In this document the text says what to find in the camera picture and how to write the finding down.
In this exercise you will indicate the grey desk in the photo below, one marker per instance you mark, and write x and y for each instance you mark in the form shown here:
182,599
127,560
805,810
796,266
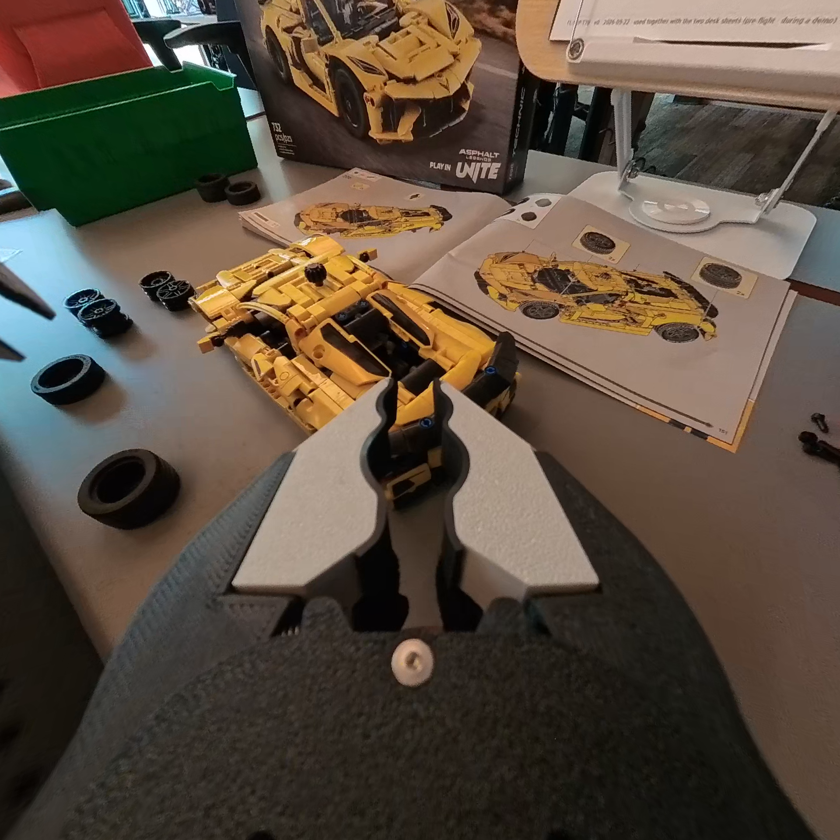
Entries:
656,558

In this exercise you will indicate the white rounded object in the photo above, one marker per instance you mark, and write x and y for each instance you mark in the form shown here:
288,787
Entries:
781,249

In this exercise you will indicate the green plastic bin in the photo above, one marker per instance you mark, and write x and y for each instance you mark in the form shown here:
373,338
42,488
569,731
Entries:
118,151

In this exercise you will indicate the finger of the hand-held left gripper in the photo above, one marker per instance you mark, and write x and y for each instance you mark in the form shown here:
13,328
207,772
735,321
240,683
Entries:
16,283
6,349

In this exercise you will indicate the toy car set box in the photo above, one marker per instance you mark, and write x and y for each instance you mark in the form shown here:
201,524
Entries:
380,98

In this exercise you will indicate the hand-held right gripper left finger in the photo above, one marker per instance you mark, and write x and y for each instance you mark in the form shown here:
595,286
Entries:
308,518

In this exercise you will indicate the printed instruction sheet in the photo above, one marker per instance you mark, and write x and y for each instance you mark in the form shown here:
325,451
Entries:
689,23

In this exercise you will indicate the wheel picture instruction booklet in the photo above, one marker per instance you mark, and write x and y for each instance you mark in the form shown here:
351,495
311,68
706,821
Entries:
590,374

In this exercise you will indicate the cluster of small loose bricks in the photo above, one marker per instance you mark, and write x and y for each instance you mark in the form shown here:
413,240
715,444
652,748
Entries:
820,443

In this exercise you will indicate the yellow toy brick car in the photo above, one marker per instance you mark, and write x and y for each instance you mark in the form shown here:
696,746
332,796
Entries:
295,315

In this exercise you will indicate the dark office chair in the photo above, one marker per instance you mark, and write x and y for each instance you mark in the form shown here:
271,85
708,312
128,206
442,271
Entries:
210,52

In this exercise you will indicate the black spoked wheel rim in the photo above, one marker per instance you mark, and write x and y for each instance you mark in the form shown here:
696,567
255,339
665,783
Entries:
105,319
79,302

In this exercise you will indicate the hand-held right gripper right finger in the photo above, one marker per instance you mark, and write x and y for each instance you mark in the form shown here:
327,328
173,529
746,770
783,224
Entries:
525,518

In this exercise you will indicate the black ridged toy part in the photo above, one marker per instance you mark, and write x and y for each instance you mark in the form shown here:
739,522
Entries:
176,295
153,284

